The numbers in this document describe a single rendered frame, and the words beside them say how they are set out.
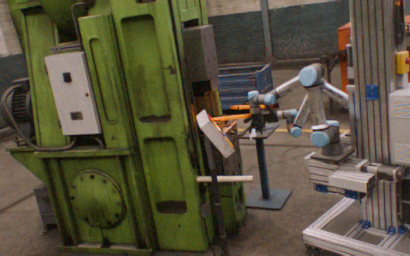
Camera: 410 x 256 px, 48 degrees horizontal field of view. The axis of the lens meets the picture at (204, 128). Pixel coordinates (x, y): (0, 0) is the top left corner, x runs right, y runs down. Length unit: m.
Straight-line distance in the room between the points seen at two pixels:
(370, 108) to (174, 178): 1.59
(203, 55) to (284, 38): 8.16
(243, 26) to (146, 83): 8.61
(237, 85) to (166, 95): 4.23
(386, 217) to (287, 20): 8.54
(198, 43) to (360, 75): 1.21
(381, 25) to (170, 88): 1.49
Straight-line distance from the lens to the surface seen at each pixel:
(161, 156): 3.66
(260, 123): 3.31
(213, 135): 3.05
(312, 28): 11.36
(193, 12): 3.83
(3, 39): 9.62
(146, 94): 3.55
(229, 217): 3.96
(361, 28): 3.13
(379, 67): 3.11
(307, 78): 2.98
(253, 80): 7.52
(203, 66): 3.54
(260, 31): 11.81
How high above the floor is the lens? 1.99
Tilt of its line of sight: 16 degrees down
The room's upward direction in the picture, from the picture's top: 9 degrees counter-clockwise
